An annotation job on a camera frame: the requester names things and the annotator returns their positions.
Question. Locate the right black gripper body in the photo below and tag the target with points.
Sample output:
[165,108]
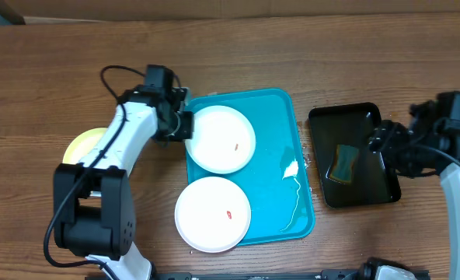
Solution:
[398,148]

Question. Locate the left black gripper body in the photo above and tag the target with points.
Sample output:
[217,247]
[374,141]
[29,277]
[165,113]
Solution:
[181,127]

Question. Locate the white plate blue rim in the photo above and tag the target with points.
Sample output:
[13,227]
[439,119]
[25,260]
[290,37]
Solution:
[223,140]

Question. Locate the yellow green sponge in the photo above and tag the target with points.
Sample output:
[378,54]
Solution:
[343,165]

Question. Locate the white plate green rim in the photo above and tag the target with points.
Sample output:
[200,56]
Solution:
[82,145]

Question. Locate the white plate red stain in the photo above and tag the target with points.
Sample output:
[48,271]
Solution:
[212,214]

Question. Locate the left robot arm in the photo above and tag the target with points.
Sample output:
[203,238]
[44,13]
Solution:
[94,214]

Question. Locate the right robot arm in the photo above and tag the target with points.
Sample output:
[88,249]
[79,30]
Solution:
[450,183]

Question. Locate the black plastic tray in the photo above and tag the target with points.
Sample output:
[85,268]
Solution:
[374,183]

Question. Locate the teal plastic tray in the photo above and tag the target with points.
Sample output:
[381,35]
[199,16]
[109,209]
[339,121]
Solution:
[275,179]

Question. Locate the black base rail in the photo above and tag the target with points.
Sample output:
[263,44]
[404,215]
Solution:
[328,274]

